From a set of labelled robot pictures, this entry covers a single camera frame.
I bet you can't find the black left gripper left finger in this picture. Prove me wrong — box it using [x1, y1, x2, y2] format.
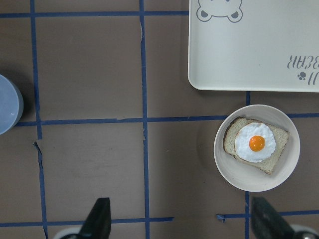
[78, 198, 111, 239]

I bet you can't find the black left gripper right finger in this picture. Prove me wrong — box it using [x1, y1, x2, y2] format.
[251, 197, 295, 239]

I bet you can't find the bread slice under egg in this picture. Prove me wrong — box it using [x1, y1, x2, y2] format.
[223, 117, 289, 175]

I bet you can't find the cream round plate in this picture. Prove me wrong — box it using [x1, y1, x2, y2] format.
[213, 105, 300, 192]

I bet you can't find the fried egg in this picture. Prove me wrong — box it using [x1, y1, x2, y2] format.
[234, 122, 276, 163]

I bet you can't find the blue bowl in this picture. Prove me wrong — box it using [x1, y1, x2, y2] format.
[0, 75, 24, 134]

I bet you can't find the cream bear tray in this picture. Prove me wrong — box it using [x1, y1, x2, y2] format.
[188, 0, 319, 93]

